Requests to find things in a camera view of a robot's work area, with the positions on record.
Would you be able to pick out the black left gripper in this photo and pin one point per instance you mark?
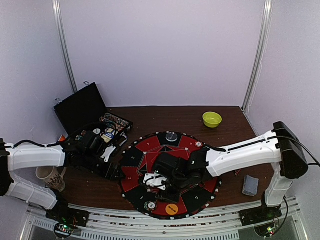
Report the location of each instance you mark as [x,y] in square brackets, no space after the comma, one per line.
[110,175]

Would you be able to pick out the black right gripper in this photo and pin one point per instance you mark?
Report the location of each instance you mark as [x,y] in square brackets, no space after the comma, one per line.
[162,191]

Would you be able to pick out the red five poker chip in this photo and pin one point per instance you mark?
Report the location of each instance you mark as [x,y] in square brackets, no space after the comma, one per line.
[198,144]

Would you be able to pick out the orange big blind button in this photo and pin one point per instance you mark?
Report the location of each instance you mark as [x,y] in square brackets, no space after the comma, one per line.
[171,209]

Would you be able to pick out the black poker chip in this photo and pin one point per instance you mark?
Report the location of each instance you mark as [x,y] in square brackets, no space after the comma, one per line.
[150,206]

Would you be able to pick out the grey playing card deck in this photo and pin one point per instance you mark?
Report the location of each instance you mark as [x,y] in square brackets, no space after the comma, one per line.
[250,186]

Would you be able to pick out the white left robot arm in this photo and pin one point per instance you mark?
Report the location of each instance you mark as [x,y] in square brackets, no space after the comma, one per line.
[28,154]

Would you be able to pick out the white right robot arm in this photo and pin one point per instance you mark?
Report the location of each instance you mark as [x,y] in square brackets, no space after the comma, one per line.
[279,147]

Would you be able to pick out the blue texas holdem card box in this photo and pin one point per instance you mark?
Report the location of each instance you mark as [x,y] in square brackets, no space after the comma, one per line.
[108,134]

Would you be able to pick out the white dealer button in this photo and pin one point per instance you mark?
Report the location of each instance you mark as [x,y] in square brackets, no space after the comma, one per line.
[97,131]

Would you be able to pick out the round red black poker mat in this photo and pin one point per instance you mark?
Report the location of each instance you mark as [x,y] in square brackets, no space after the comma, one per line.
[139,159]

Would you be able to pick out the orange plastic bowl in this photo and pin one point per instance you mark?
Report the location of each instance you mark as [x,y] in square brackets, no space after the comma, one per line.
[62,138]

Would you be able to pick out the black poker chip case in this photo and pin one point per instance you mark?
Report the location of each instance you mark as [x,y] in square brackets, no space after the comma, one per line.
[81,112]

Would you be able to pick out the top row poker chips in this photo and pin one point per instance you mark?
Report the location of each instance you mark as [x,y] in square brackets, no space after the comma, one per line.
[116,121]

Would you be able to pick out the white ceramic mug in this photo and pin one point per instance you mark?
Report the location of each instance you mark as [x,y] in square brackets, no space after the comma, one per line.
[51,177]

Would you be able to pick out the red black triangle token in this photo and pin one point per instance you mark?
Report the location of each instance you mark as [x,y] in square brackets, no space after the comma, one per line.
[237,172]

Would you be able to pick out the green plastic bowl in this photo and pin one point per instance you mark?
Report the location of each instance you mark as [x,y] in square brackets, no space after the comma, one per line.
[211,119]

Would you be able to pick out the aluminium front rail frame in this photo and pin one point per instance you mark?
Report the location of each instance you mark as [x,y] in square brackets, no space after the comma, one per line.
[213,223]

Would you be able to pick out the left aluminium corner post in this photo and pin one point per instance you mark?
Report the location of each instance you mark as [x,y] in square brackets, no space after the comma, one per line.
[63,43]

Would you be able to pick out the aluminium corner post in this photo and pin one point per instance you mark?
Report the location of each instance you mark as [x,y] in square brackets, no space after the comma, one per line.
[63,43]
[261,47]

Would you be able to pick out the right aluminium corner post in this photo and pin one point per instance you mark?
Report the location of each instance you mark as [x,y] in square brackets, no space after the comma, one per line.
[261,47]

